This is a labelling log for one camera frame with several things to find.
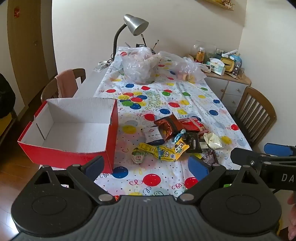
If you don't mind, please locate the blue candy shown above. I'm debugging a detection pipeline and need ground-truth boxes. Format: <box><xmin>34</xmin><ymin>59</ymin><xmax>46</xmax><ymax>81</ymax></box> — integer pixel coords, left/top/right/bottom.
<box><xmin>173</xmin><ymin>129</ymin><xmax>187</xmax><ymax>142</ymax></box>

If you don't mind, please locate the black bag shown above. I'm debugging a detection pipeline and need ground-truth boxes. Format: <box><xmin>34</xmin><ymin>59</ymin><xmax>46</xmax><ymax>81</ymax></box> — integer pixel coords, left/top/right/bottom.
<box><xmin>0</xmin><ymin>74</ymin><xmax>16</xmax><ymax>118</ymax></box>

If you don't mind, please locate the wooden door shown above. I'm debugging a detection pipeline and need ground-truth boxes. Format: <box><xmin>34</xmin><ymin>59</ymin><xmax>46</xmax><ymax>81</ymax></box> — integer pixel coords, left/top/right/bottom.
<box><xmin>7</xmin><ymin>0</ymin><xmax>57</xmax><ymax>112</ymax></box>

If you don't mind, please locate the balloon print tablecloth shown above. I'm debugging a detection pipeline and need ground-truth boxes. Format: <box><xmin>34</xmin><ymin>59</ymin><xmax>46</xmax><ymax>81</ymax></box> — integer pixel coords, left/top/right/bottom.
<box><xmin>93</xmin><ymin>46</ymin><xmax>253</xmax><ymax>198</ymax></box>

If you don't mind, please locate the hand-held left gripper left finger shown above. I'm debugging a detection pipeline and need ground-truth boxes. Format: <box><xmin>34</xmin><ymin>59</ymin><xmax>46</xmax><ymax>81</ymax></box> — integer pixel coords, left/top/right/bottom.
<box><xmin>30</xmin><ymin>156</ymin><xmax>116</xmax><ymax>205</ymax></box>

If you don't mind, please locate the person's right hand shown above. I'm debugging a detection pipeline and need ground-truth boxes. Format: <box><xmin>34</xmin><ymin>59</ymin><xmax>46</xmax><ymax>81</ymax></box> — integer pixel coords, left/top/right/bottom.
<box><xmin>287</xmin><ymin>192</ymin><xmax>296</xmax><ymax>241</ymax></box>

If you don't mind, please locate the tissue box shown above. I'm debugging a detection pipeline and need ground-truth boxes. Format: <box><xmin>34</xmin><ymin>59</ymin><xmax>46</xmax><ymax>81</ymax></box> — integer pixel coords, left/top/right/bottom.
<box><xmin>206</xmin><ymin>59</ymin><xmax>226</xmax><ymax>76</ymax></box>

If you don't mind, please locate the jelly cup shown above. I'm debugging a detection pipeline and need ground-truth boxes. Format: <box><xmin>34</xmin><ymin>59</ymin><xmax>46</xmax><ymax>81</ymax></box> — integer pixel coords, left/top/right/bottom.
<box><xmin>132</xmin><ymin>148</ymin><xmax>147</xmax><ymax>164</ymax></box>

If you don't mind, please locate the wall shelf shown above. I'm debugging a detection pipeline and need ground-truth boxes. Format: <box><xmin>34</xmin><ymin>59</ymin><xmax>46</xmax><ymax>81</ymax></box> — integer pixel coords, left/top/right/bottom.
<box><xmin>203</xmin><ymin>0</ymin><xmax>236</xmax><ymax>11</ymax></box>

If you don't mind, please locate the red snack packet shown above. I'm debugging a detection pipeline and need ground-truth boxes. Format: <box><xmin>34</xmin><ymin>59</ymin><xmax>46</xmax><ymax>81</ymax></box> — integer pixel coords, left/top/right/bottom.
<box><xmin>177</xmin><ymin>117</ymin><xmax>207</xmax><ymax>135</ymax></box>

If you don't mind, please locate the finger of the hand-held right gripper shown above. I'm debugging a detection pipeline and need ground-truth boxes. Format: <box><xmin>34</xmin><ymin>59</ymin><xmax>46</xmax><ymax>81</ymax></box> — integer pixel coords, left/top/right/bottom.
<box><xmin>264</xmin><ymin>143</ymin><xmax>296</xmax><ymax>157</ymax></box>
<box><xmin>231</xmin><ymin>148</ymin><xmax>296</xmax><ymax>168</ymax></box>

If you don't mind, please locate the orange liquid bottle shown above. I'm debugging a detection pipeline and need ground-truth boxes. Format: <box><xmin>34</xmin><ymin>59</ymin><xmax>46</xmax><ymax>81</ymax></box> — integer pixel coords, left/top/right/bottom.
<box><xmin>196</xmin><ymin>47</ymin><xmax>205</xmax><ymax>63</ymax></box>

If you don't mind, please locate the large clear plastic bag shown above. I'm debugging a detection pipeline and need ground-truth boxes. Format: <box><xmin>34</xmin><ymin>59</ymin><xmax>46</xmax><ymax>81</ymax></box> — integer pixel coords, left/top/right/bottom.
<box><xmin>121</xmin><ymin>47</ymin><xmax>160</xmax><ymax>84</ymax></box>

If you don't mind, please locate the yellow cartoon snack packet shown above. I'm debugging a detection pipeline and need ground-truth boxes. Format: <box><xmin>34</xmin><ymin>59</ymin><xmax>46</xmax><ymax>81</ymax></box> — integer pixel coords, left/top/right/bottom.
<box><xmin>154</xmin><ymin>145</ymin><xmax>183</xmax><ymax>161</ymax></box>

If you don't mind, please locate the black snack packet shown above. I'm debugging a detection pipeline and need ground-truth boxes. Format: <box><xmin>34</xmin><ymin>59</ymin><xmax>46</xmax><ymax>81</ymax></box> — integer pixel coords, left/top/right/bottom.
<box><xmin>185</xmin><ymin>132</ymin><xmax>204</xmax><ymax>153</ymax></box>

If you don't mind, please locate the cream snack packet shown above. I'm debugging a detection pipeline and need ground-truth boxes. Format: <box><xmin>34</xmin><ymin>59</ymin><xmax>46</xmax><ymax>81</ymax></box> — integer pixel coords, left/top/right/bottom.
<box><xmin>203</xmin><ymin>133</ymin><xmax>223</xmax><ymax>149</ymax></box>

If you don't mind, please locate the glass jar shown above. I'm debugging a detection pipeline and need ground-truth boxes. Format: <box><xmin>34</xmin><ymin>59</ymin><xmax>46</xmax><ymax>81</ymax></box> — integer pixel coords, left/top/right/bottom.
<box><xmin>191</xmin><ymin>41</ymin><xmax>216</xmax><ymax>61</ymax></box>

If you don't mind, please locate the wooden slat-back chair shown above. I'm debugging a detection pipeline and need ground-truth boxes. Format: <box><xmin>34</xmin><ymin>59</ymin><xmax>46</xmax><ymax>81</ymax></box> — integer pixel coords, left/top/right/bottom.
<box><xmin>234</xmin><ymin>86</ymin><xmax>277</xmax><ymax>147</ymax></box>

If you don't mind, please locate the yellow container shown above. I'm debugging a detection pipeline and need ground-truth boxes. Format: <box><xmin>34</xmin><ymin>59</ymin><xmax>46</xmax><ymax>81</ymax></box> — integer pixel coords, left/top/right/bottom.
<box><xmin>220</xmin><ymin>57</ymin><xmax>236</xmax><ymax>71</ymax></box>

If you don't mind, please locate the red cardboard box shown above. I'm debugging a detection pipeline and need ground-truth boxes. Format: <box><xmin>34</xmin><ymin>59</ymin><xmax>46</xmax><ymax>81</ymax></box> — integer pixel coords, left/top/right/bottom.
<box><xmin>17</xmin><ymin>97</ymin><xmax>119</xmax><ymax>175</ymax></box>

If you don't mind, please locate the wooden cabinet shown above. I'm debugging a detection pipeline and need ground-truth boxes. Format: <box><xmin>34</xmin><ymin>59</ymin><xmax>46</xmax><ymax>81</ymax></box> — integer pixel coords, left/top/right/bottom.
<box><xmin>205</xmin><ymin>70</ymin><xmax>252</xmax><ymax>114</ymax></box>

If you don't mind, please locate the yellow cookie packet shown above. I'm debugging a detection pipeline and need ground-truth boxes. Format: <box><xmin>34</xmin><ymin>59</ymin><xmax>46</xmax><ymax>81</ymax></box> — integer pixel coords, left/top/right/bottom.
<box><xmin>173</xmin><ymin>137</ymin><xmax>190</xmax><ymax>154</ymax></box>

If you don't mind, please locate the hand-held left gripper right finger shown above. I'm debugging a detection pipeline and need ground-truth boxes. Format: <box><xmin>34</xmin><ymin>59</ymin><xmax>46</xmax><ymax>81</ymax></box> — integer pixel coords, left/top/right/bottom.
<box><xmin>177</xmin><ymin>156</ymin><xmax>266</xmax><ymax>204</ymax></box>

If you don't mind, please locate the shiny brown snack packet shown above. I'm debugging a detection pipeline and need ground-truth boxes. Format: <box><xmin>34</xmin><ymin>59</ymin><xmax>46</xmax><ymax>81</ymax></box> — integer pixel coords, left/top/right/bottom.
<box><xmin>154</xmin><ymin>113</ymin><xmax>183</xmax><ymax>141</ymax></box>

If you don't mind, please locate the pink cloth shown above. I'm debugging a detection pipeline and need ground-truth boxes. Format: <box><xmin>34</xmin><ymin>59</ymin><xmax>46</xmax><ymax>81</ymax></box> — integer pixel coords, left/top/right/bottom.
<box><xmin>55</xmin><ymin>69</ymin><xmax>79</xmax><ymax>98</ymax></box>

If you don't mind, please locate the brown chocolate packet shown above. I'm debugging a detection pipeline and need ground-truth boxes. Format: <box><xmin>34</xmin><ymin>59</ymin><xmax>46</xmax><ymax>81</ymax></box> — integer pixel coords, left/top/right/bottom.
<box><xmin>201</xmin><ymin>149</ymin><xmax>219</xmax><ymax>165</ymax></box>

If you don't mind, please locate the clear plastic bag with buns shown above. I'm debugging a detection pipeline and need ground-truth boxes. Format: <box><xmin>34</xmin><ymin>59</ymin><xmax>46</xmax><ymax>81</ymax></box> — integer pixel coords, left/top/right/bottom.
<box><xmin>158</xmin><ymin>51</ymin><xmax>207</xmax><ymax>82</ymax></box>

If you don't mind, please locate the yellow furniture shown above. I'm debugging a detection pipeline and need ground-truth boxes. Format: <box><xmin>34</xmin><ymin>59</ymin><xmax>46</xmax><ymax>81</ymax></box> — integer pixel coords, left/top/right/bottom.
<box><xmin>0</xmin><ymin>113</ymin><xmax>12</xmax><ymax>138</ymax></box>

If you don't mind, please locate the silver desk lamp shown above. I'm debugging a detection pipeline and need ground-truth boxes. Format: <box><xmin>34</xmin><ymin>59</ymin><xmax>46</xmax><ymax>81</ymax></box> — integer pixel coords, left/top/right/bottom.
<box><xmin>112</xmin><ymin>14</ymin><xmax>149</xmax><ymax>61</ymax></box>

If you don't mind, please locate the small white snack packet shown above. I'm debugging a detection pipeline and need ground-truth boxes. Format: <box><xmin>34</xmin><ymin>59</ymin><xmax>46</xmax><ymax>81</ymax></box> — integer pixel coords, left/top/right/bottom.
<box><xmin>141</xmin><ymin>127</ymin><xmax>163</xmax><ymax>144</ymax></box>

